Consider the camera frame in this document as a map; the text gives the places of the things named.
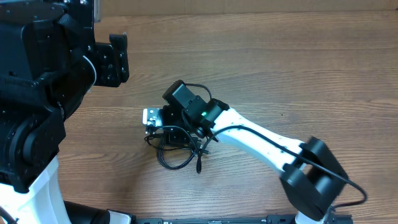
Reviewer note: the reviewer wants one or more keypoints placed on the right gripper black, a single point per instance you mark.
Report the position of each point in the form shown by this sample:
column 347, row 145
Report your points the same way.
column 177, row 140

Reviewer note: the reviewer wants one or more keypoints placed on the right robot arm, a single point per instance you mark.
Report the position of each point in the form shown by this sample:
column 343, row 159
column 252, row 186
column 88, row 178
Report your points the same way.
column 310, row 174

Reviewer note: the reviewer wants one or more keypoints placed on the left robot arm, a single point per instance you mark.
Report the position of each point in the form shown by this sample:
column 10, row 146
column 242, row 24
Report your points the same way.
column 49, row 61

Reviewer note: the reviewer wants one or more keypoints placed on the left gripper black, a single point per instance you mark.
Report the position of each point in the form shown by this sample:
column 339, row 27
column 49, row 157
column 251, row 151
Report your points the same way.
column 106, row 53

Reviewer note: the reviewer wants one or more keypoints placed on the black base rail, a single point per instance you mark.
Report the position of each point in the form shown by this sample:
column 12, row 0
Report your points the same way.
column 214, row 220

